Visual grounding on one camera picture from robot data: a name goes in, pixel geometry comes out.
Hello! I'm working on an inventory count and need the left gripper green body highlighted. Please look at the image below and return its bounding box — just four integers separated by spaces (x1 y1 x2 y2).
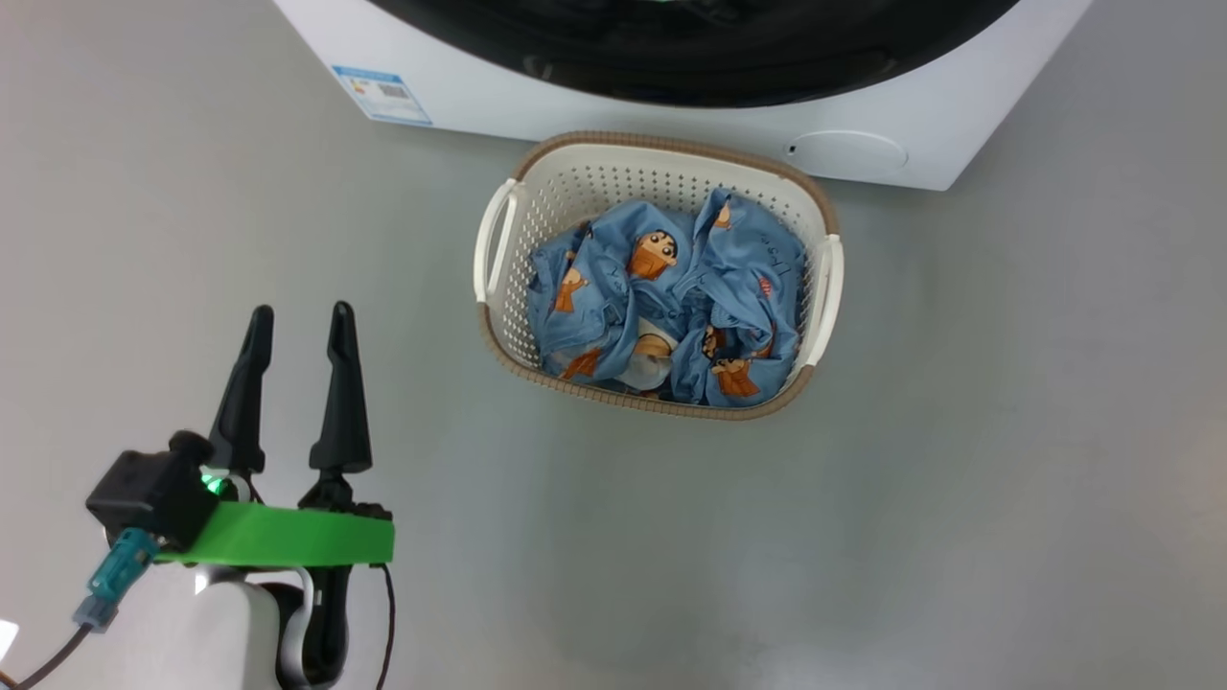
153 501 396 568

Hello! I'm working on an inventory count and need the white front-load washing machine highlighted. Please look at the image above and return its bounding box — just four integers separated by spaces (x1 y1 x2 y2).
273 0 1094 191

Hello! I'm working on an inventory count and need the teal left camera cable connector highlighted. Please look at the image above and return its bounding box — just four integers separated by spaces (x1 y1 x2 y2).
0 527 160 690

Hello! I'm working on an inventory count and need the round white filter cover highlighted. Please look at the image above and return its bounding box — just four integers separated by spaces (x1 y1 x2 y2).
784 129 909 179

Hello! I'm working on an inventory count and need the blue energy label sticker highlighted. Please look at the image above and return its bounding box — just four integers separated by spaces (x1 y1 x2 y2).
331 65 434 127

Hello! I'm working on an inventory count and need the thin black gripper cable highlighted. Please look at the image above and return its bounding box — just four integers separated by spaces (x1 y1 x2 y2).
372 563 398 690

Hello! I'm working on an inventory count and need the blue cartoon print garment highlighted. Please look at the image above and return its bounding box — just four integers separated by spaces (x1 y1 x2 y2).
525 187 806 408

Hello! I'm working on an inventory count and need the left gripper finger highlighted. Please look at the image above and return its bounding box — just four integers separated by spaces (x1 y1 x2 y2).
204 304 276 477
299 300 374 509

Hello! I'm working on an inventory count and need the cream perforated laundry basket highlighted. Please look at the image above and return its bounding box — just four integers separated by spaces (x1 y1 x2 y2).
473 131 845 422

